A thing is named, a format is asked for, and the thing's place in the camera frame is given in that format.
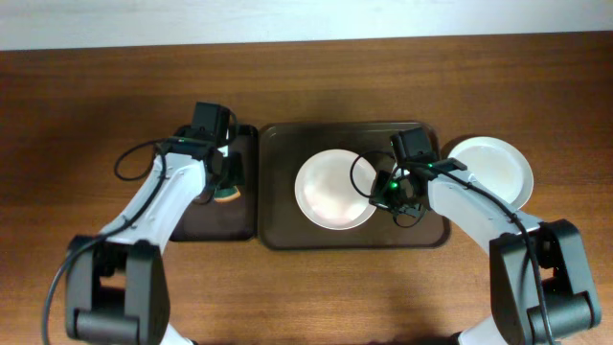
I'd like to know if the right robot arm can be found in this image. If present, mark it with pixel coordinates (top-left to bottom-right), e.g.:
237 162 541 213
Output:
368 127 602 344

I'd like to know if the large brown tray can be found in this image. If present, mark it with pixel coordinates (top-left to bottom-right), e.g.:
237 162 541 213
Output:
257 122 450 250

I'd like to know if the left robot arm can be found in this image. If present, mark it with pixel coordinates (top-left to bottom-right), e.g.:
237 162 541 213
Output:
56 103 242 344

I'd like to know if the pale green plate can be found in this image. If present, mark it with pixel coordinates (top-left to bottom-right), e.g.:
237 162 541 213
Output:
448 136 534 209

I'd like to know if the green and orange sponge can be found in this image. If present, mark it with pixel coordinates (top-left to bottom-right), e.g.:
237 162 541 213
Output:
214 186 240 203

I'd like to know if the small black tray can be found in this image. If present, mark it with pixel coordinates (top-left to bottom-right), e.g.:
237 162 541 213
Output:
170 125 259 242

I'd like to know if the white plate with red stain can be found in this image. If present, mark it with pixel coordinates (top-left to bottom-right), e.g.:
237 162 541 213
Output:
294 149 376 231

